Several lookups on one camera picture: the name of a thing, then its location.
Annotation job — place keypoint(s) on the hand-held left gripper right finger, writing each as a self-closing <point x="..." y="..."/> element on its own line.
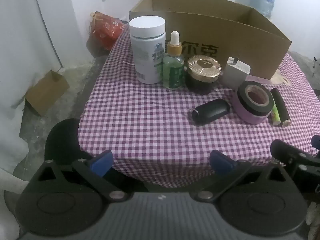
<point x="223" y="162"/>

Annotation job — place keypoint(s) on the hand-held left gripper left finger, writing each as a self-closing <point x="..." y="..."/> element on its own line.
<point x="101" y="163"/>

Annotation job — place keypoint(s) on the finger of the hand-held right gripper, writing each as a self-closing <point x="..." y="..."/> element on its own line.
<point x="316" y="140"/>
<point x="285" y="151"/>

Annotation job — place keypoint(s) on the green lip balm tube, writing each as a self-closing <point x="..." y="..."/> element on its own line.
<point x="275" y="116"/>

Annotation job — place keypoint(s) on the black cylinder tube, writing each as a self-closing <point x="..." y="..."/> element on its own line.
<point x="281" y="107"/>

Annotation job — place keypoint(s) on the large cardboard box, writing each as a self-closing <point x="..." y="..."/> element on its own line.
<point x="240" y="45"/>

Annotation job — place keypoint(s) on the white supplement bottle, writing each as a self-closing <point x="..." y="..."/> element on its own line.
<point x="147" y="55"/>

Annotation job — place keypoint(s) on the dark round object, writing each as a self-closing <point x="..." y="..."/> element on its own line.
<point x="62" y="137"/>

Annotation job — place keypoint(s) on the black key fob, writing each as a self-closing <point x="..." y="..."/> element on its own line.
<point x="212" y="111"/>

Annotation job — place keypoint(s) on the purple and black tape roll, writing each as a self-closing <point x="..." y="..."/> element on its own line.
<point x="243" y="107"/>

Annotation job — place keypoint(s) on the white charger plug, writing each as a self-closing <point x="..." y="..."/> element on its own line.
<point x="233" y="73"/>

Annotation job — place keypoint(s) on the small cardboard box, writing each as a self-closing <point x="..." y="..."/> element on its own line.
<point x="47" y="92"/>

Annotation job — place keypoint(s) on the dark jar with gold lid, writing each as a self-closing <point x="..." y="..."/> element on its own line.
<point x="203" y="67"/>

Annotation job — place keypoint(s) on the green dropper bottle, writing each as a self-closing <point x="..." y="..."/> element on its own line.
<point x="173" y="72"/>

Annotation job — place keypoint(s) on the red plastic bag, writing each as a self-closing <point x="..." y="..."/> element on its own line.
<point x="105" y="31"/>

